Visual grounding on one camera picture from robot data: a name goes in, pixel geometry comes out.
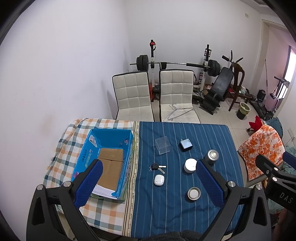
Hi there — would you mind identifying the blue striped tablecloth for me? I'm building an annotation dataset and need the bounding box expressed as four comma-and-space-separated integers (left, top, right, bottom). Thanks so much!
131, 122, 243, 239

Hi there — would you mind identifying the red cloth item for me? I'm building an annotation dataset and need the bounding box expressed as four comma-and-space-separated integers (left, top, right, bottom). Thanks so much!
247, 115, 264, 133

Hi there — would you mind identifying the silver metal canister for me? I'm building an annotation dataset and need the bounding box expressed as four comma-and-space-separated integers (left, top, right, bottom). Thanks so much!
204, 149, 219, 166

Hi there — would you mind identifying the white round jar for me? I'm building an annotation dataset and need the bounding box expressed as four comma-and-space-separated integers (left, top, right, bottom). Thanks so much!
184, 158, 197, 174

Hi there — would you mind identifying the black small appliance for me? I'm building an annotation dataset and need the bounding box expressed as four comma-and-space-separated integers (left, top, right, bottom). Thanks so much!
256, 89, 266, 102

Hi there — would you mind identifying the blue cardboard milk box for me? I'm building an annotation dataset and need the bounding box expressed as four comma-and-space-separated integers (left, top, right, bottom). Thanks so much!
71, 128, 134, 200

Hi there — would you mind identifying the wire clothes hanger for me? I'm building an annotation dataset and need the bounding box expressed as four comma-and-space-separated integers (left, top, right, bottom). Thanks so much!
166, 104, 194, 121

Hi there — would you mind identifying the white padded chair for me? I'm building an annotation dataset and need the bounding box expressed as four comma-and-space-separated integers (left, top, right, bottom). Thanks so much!
112, 71, 154, 121
159, 69, 200, 123

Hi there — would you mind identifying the left white padded chair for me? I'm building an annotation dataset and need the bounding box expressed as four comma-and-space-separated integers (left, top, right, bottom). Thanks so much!
112, 71, 154, 121

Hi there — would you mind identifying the grey power adapter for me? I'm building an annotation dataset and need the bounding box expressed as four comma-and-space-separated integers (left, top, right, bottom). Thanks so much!
179, 138, 193, 151

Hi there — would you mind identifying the white earbuds case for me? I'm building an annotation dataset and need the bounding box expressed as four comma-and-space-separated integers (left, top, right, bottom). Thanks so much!
154, 174, 165, 187

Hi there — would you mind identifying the black car key bunch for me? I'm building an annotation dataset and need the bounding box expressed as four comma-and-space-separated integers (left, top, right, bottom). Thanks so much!
149, 163, 166, 174

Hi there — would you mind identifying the treadmill machine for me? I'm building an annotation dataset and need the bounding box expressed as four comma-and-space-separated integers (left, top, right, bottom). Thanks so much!
249, 76, 290, 120

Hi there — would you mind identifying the right white padded chair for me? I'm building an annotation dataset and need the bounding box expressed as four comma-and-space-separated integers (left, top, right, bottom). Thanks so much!
159, 69, 200, 123

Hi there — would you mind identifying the small round metal tin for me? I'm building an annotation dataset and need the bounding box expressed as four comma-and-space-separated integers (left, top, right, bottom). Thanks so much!
187, 187, 201, 201

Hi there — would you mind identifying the black weight bench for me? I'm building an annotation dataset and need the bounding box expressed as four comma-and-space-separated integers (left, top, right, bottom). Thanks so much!
200, 67, 234, 115

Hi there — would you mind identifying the clear acrylic cube box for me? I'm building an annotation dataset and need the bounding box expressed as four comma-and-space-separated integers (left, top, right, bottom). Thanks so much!
155, 136, 171, 155

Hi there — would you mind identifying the black waste bin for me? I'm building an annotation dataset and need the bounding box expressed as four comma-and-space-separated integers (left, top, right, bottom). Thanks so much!
236, 102, 250, 120

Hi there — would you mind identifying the orange floral cloth chair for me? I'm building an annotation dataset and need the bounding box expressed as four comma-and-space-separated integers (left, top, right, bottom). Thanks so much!
238, 125, 285, 181

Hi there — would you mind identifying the brown wooden chair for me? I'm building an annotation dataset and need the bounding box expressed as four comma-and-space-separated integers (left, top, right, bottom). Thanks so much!
225, 62, 251, 111

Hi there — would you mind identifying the plaid checkered tablecloth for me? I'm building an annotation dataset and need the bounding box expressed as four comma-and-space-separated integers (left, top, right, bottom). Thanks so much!
43, 118, 140, 237

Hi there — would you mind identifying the barbell with black plates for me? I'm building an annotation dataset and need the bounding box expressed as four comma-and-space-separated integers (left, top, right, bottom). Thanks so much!
130, 55, 221, 77

